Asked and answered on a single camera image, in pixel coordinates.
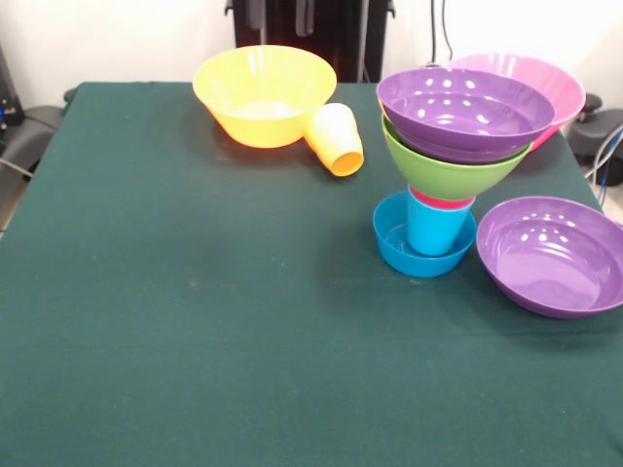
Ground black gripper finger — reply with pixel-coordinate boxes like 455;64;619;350
294;0;316;36
245;0;265;31

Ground orange bowl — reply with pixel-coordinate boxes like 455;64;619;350
192;44;338;149

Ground orange cup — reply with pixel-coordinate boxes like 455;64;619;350
305;102;365;177

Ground purple bowl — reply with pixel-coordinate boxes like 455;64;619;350
475;196;623;320
375;66;557;164

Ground green bowl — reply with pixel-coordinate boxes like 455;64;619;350
381;114;532;200

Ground red cup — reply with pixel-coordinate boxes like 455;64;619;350
409;184;477;211

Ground blue cup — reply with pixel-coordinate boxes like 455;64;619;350
406;192;476;257

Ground blue bowl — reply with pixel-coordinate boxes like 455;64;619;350
373;189;477;279

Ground pink bowl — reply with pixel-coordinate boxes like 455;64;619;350
446;52;587;155

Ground black computer tower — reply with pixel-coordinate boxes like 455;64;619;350
0;43;25;142

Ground black knobbed device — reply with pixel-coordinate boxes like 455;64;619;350
568;92;623;164

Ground dark green tablecloth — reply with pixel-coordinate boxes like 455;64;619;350
0;81;623;467

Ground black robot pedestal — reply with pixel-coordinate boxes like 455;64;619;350
233;0;395;84

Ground black wall cable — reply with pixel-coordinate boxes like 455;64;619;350
440;0;458;67

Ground grey cable bundle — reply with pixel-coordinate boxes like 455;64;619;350
583;124;623;230

